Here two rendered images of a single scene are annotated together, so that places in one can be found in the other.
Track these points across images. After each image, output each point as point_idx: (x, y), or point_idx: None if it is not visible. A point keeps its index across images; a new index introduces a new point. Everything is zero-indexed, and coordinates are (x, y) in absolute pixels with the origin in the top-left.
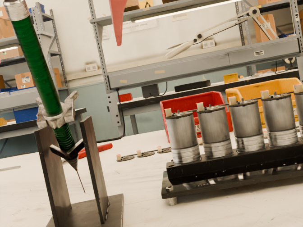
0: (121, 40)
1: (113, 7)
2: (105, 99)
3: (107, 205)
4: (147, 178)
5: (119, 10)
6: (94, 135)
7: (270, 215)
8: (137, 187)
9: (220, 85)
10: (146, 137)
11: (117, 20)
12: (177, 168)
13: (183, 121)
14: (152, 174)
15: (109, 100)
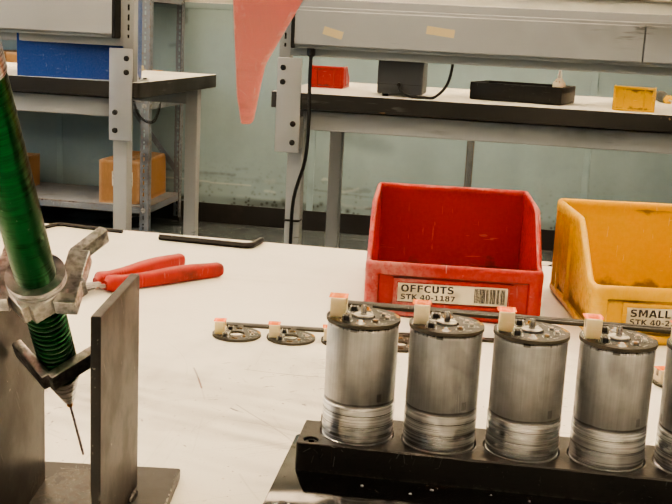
0: (253, 114)
1: (241, 50)
2: (277, 60)
3: (127, 501)
4: (260, 430)
5: (255, 58)
6: (137, 324)
7: None
8: (224, 455)
9: (598, 113)
10: (320, 267)
11: (247, 77)
12: (324, 450)
13: (367, 343)
14: (277, 417)
15: (283, 76)
